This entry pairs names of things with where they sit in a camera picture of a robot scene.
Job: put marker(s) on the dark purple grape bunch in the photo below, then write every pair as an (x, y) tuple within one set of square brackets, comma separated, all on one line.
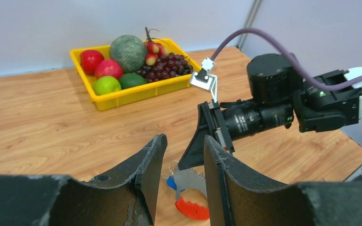
[(157, 68)]

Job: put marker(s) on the yellow plastic fruit tray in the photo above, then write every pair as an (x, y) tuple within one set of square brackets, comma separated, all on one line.
[(127, 96)]

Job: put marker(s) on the metal key organizer with rings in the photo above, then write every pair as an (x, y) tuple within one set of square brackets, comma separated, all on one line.
[(191, 197)]

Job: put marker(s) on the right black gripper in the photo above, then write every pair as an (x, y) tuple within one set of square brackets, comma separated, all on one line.
[(210, 122)]

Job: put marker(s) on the pink red apple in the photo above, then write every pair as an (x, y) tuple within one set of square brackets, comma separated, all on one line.
[(108, 67)]

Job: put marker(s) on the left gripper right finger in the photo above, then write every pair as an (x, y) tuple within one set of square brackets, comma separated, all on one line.
[(238, 195)]

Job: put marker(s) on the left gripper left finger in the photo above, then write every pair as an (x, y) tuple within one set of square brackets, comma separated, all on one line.
[(125, 195)]

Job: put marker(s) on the red cherry cluster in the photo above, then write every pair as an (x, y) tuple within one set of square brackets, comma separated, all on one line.
[(155, 50)]

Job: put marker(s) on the key with blue tag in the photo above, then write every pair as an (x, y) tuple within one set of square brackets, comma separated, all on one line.
[(170, 179)]

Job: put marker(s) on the green melon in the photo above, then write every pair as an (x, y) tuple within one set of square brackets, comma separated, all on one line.
[(129, 52)]

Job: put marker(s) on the dark green avocado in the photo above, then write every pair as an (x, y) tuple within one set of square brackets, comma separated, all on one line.
[(130, 80)]

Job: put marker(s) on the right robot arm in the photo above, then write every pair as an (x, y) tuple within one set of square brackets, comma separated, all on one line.
[(280, 96)]

